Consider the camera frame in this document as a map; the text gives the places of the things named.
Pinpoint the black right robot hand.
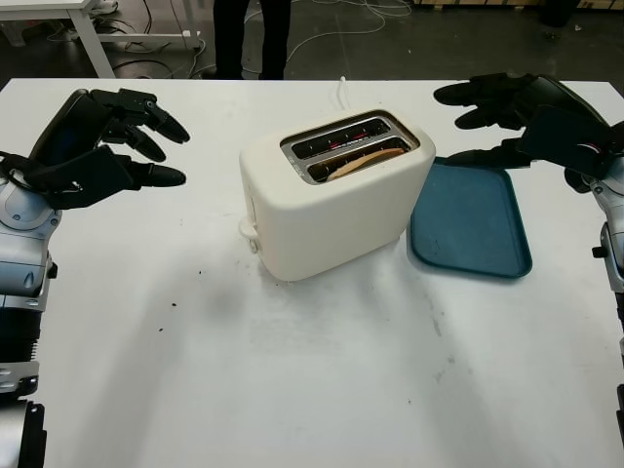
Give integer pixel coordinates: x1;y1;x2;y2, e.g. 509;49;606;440
432;72;611;171

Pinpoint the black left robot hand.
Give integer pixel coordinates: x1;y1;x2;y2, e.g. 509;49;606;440
33;87;190;189

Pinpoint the toast slice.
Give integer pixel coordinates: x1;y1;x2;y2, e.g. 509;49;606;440
327;148;405;182

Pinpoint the person in black trousers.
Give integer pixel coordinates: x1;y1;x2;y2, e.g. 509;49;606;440
213;0;293;81

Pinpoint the cream two-slot toaster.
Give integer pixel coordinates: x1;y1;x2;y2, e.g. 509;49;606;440
238;109;437;283

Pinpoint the wooden pallet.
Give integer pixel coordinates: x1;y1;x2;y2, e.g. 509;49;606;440
413;0;542;9

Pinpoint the blue plastic tray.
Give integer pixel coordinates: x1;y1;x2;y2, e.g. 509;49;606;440
406;155;532;283

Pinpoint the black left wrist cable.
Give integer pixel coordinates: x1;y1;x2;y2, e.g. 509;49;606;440
0;150;55;194

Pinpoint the white desk frame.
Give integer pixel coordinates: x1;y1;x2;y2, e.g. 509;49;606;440
0;0;204;79

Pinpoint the black floor cable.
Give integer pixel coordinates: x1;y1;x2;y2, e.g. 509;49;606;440
111;46;215;79

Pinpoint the white floor cable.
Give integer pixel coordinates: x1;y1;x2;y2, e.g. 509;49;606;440
243;0;415;79

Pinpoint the white toaster power cord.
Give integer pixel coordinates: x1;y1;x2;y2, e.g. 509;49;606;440
334;76;353;114

